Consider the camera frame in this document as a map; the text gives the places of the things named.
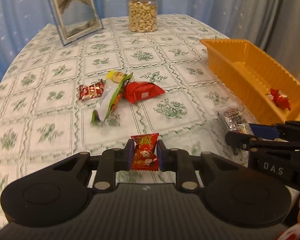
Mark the finger of the right gripper sideways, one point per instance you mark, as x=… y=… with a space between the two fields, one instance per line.
x=264 y=131

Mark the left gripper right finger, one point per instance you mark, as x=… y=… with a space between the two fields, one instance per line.
x=180 y=162

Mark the orange plastic tray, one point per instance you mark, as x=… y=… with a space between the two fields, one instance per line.
x=250 y=74

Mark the blue star curtain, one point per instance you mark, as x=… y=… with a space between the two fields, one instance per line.
x=21 y=20

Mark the white green floral tablecloth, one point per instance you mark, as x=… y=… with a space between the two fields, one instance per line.
x=42 y=121

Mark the green long snack packet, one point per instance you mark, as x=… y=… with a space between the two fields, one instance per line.
x=107 y=103

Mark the sand art picture frame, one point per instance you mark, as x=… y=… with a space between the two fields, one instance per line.
x=75 y=19

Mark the grey curtain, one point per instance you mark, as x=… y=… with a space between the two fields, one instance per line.
x=284 y=44

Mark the small red figure candy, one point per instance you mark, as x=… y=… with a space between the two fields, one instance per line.
x=145 y=158

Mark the red silver shiny candy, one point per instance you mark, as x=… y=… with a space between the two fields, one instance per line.
x=94 y=90

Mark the clear grey snack packet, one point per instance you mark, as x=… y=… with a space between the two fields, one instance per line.
x=233 y=120

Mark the large red snack packet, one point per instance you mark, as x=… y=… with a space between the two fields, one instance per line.
x=138 y=91

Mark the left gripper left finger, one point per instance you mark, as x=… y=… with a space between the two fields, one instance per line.
x=109 y=162

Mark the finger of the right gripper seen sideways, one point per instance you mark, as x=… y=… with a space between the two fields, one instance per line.
x=247 y=142

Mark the yellow candy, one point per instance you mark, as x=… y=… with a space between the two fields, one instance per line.
x=115 y=76

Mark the cashew jar gold lid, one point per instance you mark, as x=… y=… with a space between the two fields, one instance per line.
x=142 y=15

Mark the red candy in tray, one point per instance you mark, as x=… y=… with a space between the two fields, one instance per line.
x=280 y=100

